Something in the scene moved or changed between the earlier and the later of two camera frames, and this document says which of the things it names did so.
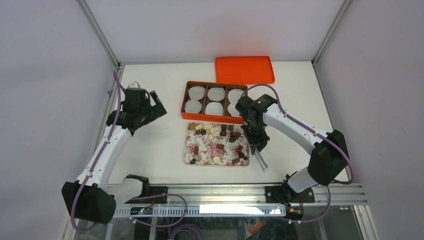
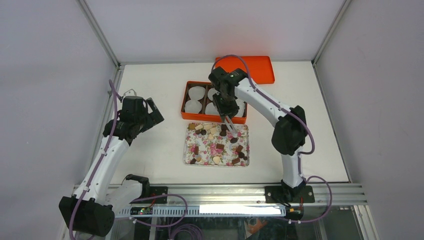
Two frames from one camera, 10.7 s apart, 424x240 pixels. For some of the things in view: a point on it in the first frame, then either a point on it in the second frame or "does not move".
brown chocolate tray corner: x=236 y=160 does not move
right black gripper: x=260 y=142 -> x=231 y=111
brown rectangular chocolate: x=220 y=146 does not move
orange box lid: x=245 y=70 does not move
